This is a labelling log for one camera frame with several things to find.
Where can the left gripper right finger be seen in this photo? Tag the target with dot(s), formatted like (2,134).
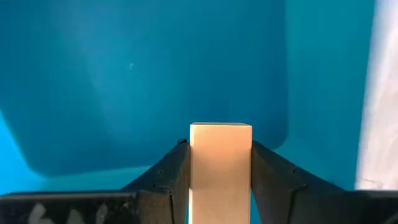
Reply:
(280,193)

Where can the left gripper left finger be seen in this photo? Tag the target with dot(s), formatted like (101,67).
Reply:
(161,193)

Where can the blue plastic bin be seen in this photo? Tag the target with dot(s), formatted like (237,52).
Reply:
(124,62)

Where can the natural wood rectangular block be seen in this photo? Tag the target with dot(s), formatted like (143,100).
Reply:
(220,161)

